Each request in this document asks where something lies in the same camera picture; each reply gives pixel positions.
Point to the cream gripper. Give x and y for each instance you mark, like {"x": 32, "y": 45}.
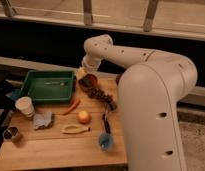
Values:
{"x": 81, "y": 72}

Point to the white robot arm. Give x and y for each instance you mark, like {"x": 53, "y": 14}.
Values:
{"x": 148, "y": 92}

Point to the green plastic tray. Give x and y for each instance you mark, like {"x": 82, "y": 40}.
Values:
{"x": 48, "y": 87}

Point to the brown bowl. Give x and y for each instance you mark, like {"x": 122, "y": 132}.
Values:
{"x": 87, "y": 82}

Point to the dark grape bunch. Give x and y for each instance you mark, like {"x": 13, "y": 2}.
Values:
{"x": 101, "y": 96}

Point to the orange carrot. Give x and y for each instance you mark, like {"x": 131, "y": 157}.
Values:
{"x": 75, "y": 103}

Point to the dark purple plate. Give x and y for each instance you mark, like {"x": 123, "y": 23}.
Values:
{"x": 118, "y": 78}

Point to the yellow round fruit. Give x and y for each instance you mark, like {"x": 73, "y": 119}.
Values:
{"x": 84, "y": 117}

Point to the yellow banana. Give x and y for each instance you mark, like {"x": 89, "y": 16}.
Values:
{"x": 74, "y": 129}

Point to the wooden table board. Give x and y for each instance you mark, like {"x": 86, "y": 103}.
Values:
{"x": 50, "y": 148}

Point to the crumpled grey cloth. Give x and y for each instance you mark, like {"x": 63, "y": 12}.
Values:
{"x": 43, "y": 121}

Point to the white paper cup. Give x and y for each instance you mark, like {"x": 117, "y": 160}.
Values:
{"x": 25, "y": 106}

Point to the black stand at left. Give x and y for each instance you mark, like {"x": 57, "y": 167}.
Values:
{"x": 6, "y": 103}

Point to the small metal cup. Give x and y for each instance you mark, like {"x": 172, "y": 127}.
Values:
{"x": 12, "y": 134}

